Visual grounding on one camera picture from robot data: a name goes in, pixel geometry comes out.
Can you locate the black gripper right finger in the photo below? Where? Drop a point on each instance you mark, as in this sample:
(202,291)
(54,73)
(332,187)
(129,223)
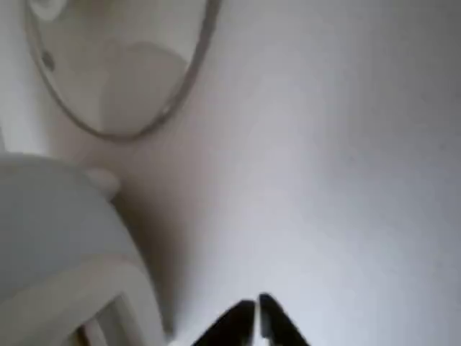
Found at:
(277,324)

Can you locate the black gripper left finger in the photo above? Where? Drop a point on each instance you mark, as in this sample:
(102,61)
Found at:
(237,324)

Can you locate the glass lid with white knob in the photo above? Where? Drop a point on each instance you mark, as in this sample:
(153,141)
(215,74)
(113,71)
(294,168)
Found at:
(126,90)

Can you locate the white rice cooker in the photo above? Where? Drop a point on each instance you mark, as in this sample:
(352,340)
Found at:
(54,216)

